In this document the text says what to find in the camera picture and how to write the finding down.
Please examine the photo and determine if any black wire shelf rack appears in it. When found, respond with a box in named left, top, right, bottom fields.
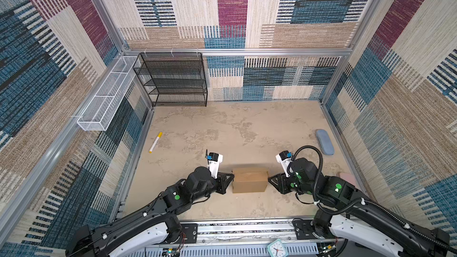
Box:
left=133, top=52, right=208, bottom=107

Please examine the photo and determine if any pink flat case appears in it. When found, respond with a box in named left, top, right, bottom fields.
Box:
left=338, top=173, right=357, bottom=187

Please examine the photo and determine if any yellow-capped white marker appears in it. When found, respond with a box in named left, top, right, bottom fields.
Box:
left=149, top=132, right=163, bottom=153

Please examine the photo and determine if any small teal alarm clock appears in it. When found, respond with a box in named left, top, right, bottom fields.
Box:
left=267, top=239, right=289, bottom=257

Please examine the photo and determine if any blue-grey glasses case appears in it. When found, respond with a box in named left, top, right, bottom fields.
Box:
left=315, top=129, right=335, bottom=156

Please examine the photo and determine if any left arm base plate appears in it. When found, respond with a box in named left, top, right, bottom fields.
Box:
left=175, top=223, right=198, bottom=245

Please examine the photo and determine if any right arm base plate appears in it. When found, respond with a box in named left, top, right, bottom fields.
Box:
left=292, top=218, right=326, bottom=240

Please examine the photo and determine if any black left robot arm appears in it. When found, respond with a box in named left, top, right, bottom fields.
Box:
left=65, top=167, right=234, bottom=257

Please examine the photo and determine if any brown cardboard box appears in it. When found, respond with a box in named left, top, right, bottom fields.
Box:
left=232, top=167, right=268, bottom=193

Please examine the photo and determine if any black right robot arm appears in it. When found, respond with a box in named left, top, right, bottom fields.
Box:
left=268, top=151, right=457, bottom=257

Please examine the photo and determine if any black corrugated cable conduit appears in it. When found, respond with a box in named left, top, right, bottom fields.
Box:
left=290, top=145, right=457, bottom=254

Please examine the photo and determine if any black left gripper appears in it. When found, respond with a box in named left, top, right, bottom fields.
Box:
left=191, top=173, right=234, bottom=204

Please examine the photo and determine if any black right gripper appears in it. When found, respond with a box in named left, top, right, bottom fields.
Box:
left=267, top=172, right=316, bottom=195

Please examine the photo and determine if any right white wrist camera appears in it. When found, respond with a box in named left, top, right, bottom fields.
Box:
left=276, top=151, right=292, bottom=177

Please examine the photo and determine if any white wire mesh basket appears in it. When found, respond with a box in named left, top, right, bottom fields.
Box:
left=77, top=56, right=137, bottom=132

